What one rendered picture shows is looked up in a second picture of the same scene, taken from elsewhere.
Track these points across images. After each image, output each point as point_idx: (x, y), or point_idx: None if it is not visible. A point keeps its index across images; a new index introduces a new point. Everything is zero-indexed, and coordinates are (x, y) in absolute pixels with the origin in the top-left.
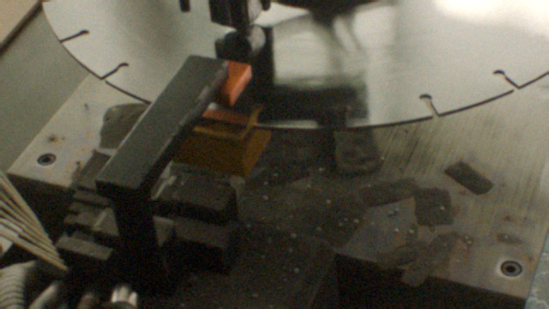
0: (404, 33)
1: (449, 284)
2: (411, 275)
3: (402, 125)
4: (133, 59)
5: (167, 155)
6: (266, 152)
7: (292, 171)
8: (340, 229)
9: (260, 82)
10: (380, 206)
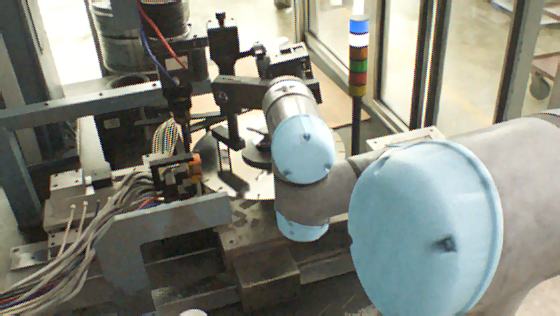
0: (241, 175)
1: (219, 236)
2: (215, 229)
3: (264, 205)
4: (200, 150)
5: (163, 165)
6: None
7: (232, 198)
8: None
9: (207, 167)
10: (233, 215)
